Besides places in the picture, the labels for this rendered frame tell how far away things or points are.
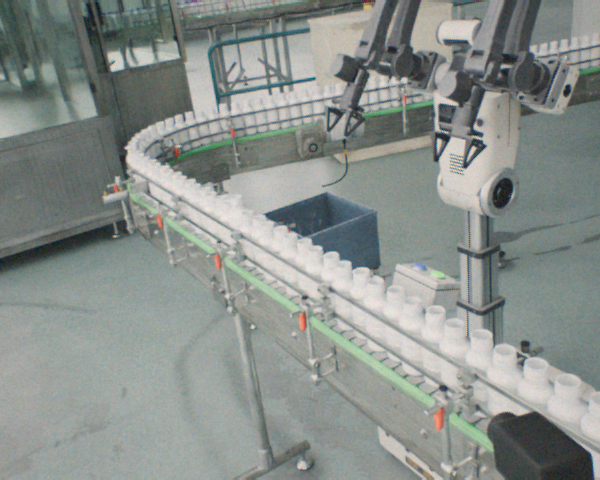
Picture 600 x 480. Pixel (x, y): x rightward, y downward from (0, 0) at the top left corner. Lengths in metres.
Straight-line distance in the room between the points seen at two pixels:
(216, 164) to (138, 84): 3.72
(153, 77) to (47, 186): 2.47
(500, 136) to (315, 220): 0.86
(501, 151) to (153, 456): 1.83
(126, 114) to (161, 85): 0.46
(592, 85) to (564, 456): 3.62
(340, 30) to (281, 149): 2.51
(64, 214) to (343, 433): 2.85
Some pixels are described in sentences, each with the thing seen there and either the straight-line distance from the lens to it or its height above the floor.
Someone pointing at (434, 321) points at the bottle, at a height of 1.15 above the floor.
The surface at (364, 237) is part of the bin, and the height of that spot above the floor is 0.87.
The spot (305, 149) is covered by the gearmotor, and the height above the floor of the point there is 0.91.
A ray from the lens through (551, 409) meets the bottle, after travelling 1.19.
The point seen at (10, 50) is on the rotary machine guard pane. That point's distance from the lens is 4.79.
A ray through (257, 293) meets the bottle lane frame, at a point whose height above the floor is 0.96.
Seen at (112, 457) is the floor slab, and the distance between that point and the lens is 3.05.
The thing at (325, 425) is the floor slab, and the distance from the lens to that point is 2.92.
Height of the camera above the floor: 1.85
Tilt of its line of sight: 24 degrees down
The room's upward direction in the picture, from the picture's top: 8 degrees counter-clockwise
